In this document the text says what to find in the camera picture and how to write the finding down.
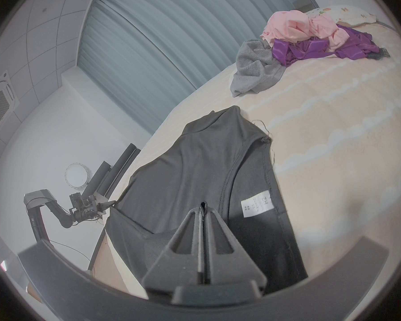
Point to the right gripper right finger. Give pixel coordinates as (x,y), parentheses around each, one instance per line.
(245,273)

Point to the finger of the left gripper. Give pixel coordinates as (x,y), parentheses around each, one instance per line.
(108,205)

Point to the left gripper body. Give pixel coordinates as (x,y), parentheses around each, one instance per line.
(93,207)

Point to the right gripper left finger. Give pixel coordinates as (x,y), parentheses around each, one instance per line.
(160,273)

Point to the black sleeveless top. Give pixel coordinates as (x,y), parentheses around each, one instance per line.
(193,166)

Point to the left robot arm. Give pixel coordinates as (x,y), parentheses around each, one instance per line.
(61,217)

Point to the bed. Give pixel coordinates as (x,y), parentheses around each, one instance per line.
(337,139)

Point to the pile of clothes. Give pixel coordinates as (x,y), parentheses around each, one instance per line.
(297,32)

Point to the round ceiling lamp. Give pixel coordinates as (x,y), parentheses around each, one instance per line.
(76,176)

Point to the ceiling air conditioner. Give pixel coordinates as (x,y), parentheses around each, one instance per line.
(0,105)

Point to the blue-green curtain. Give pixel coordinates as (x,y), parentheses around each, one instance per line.
(147,45)

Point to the grey garment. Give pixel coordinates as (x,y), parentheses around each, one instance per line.
(254,69)

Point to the white printed pillow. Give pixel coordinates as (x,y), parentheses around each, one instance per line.
(341,13)

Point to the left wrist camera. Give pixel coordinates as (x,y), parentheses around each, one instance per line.
(75,201)

